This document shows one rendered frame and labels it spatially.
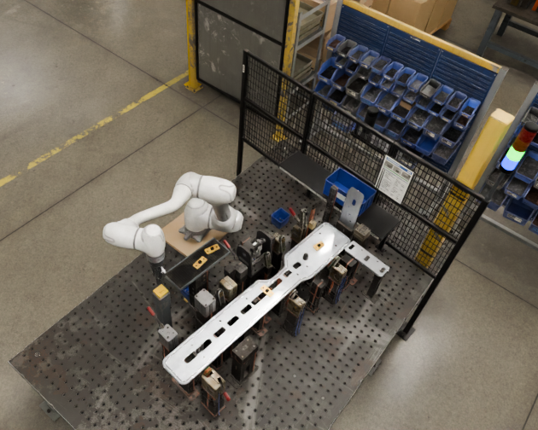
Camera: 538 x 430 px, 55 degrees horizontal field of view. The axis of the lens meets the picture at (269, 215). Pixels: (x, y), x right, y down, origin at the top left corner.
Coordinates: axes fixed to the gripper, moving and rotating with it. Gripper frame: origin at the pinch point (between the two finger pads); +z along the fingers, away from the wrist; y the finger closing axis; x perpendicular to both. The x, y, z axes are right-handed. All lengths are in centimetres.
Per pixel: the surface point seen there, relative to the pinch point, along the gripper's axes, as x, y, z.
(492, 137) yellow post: 154, 83, -62
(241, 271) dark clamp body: 44, 17, 19
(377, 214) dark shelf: 143, 45, 24
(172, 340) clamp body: -11.0, 21.3, 23.1
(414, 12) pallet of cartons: 468, -121, 65
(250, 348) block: 16, 53, 24
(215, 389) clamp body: -13, 57, 21
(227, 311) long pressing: 23.2, 27.5, 27.1
